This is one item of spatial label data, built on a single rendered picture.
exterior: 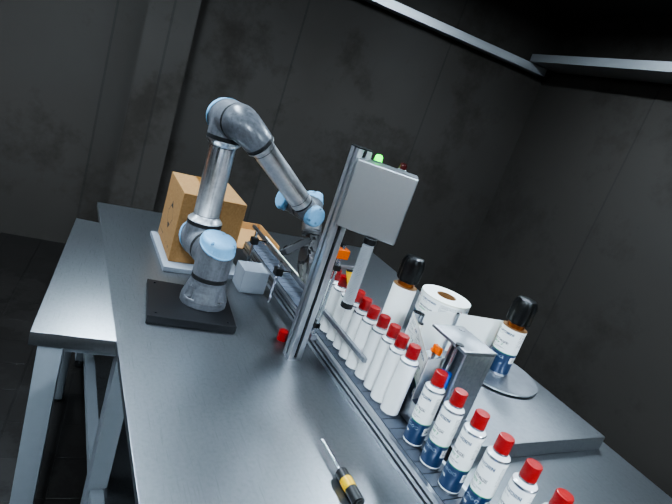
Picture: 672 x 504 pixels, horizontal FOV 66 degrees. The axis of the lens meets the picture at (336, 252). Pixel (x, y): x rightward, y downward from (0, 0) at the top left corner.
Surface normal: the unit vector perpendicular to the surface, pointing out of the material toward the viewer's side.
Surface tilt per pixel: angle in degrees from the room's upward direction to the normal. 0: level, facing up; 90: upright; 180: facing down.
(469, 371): 90
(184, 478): 0
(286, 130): 90
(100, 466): 90
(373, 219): 90
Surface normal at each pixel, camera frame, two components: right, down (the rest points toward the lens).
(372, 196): -0.14, 0.25
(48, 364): 0.31, 0.37
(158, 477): 0.31, -0.91
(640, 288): -0.90, -0.18
